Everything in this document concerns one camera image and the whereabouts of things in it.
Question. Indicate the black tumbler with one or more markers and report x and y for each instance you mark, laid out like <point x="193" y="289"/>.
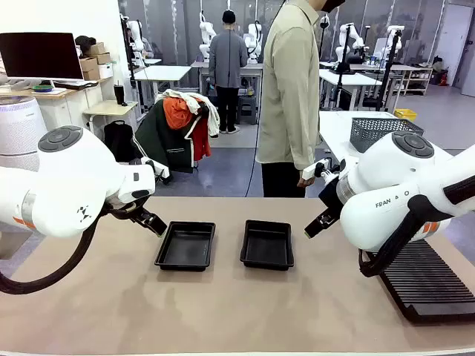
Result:
<point x="119" y="94"/>

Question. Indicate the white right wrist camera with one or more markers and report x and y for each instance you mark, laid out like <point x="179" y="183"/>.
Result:
<point x="315" y="168"/>

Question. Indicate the white air purifier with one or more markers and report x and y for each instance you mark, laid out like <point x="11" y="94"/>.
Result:
<point x="18" y="122"/>

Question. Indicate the black tripod stand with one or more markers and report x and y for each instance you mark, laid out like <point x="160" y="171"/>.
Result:
<point x="339" y="74"/>
<point x="387" y="74"/>

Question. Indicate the person in grey jacket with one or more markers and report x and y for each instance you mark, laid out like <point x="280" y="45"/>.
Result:
<point x="227" y="59"/>

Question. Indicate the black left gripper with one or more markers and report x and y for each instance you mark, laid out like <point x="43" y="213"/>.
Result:
<point x="124" y="213"/>

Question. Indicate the dark green jacket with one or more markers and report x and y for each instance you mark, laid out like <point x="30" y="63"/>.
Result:
<point x="163" y="141"/>

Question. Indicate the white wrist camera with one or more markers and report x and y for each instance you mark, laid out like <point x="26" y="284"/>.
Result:
<point x="159" y="170"/>
<point x="315" y="168"/>

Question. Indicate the white work table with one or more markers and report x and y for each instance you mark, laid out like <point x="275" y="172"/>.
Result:
<point x="349" y="78"/>
<point x="163" y="72"/>

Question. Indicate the orange garment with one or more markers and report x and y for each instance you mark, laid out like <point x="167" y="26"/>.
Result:
<point x="178" y="111"/>

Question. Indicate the person in beige shirt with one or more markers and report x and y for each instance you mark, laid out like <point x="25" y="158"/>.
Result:
<point x="289" y="92"/>

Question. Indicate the grey mesh basket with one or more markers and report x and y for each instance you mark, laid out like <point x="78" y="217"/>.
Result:
<point x="371" y="130"/>

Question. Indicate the small beige side table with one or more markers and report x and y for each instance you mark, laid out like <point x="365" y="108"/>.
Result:
<point x="107" y="108"/>

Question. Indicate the white garment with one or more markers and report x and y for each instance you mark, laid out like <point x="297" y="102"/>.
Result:
<point x="212" y="118"/>

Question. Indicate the red garment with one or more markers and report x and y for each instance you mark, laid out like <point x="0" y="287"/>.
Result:
<point x="200" y="141"/>

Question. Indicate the black computer monitor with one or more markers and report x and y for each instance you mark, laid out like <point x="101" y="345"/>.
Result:
<point x="37" y="55"/>

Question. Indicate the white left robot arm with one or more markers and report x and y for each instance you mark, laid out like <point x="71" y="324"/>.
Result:
<point x="74" y="178"/>

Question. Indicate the grey plastic stool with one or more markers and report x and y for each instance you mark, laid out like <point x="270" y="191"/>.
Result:
<point x="246" y="111"/>

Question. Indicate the person right hand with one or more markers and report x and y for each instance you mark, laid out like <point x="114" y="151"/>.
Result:
<point x="306" y="182"/>

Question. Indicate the person right forearm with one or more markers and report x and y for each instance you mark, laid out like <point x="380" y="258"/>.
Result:
<point x="307" y="141"/>

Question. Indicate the wooden storage shelf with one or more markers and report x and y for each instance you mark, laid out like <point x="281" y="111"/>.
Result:
<point x="417" y="79"/>

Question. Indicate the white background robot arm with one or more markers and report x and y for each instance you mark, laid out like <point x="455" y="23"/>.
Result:
<point x="393" y="37"/>
<point x="254" y="41"/>
<point x="350" y="37"/>
<point x="206" y="37"/>
<point x="135" y="37"/>

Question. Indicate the white wood-topped desk cabinet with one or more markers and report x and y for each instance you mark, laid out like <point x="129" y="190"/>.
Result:
<point x="70" y="107"/>

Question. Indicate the cardboard box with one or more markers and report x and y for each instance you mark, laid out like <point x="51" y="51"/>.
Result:
<point x="103" y="58"/>
<point x="98" y="48"/>
<point x="88" y="64"/>
<point x="91" y="75"/>

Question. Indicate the black backpack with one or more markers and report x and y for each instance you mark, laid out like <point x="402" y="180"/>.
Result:
<point x="118" y="141"/>

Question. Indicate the dark laptop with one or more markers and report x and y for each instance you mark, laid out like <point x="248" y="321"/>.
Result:
<point x="74" y="84"/>

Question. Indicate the white robot workbench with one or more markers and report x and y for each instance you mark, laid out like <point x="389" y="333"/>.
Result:
<point x="252" y="68"/>

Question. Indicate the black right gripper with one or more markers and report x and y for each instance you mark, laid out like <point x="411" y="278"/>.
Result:
<point x="334" y="196"/>

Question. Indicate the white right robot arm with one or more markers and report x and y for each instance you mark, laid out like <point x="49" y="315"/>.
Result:
<point x="389" y="178"/>

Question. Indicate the black slotted board rack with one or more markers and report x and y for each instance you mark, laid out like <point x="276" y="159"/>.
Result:
<point x="426" y="282"/>

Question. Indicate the green plate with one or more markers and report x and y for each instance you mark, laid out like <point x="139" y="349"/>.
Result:
<point x="41" y="88"/>

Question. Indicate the white storage box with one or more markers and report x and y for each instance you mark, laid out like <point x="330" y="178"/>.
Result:
<point x="105" y="71"/>

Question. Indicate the black ESD tray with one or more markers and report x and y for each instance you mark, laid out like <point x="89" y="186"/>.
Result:
<point x="267" y="246"/>
<point x="185" y="246"/>

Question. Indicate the yellow plastic bin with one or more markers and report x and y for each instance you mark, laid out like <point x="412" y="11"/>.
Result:
<point x="405" y="114"/>

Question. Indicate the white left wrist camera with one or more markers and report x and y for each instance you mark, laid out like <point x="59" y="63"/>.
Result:
<point x="159" y="170"/>

